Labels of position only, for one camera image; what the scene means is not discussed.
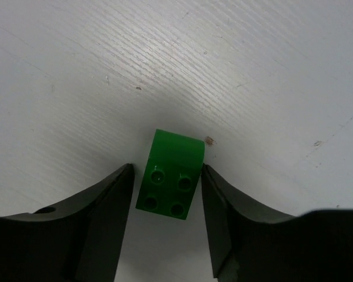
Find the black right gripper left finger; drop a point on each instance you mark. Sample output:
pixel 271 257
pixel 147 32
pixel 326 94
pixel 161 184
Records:
pixel 76 239

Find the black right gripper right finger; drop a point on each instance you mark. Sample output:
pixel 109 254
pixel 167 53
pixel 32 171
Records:
pixel 249 241

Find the green lego brick top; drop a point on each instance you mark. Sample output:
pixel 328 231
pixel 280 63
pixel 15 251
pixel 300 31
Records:
pixel 171 174

